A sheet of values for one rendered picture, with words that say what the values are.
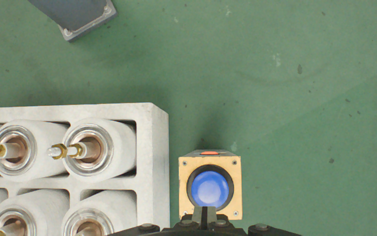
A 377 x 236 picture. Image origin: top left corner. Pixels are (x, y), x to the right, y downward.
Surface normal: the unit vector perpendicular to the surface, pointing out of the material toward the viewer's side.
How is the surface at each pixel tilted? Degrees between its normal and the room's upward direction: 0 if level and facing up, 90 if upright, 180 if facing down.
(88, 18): 90
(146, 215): 0
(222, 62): 0
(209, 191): 0
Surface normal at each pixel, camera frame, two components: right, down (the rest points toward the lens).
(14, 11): -0.08, -0.09
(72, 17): 0.47, 0.88
